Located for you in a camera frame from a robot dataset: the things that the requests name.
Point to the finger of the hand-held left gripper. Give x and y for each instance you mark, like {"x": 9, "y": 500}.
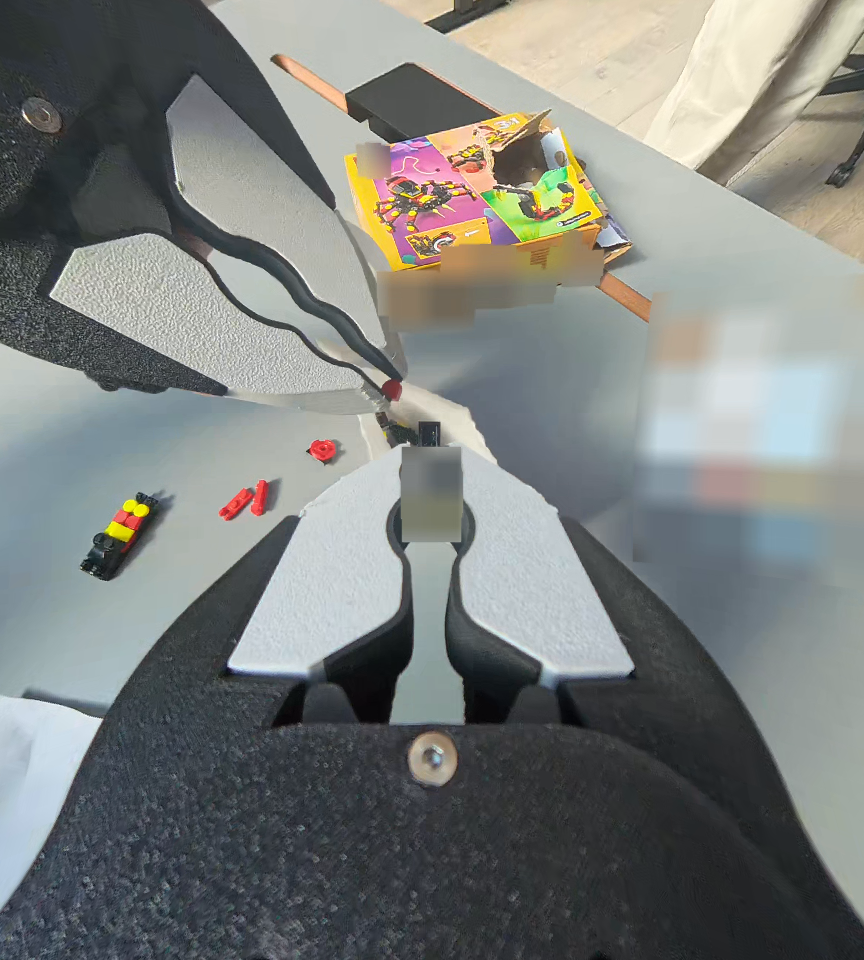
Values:
{"x": 162, "y": 300}
{"x": 267, "y": 210}

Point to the long black studded lego strip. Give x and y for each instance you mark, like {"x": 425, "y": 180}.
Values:
{"x": 122, "y": 533}

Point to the colourful cardboard lego box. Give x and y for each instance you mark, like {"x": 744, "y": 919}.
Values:
{"x": 477, "y": 195}

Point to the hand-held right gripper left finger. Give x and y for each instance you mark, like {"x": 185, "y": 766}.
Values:
{"x": 320, "y": 593}

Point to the small red round lego piece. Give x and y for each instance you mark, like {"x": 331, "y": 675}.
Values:
{"x": 323, "y": 449}

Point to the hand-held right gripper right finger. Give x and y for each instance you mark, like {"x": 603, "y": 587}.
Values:
{"x": 544, "y": 593}

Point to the red lego plates black hinge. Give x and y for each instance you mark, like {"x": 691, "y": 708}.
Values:
{"x": 245, "y": 498}

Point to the torn printed white paper bag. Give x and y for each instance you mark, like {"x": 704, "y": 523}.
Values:
{"x": 469, "y": 428}

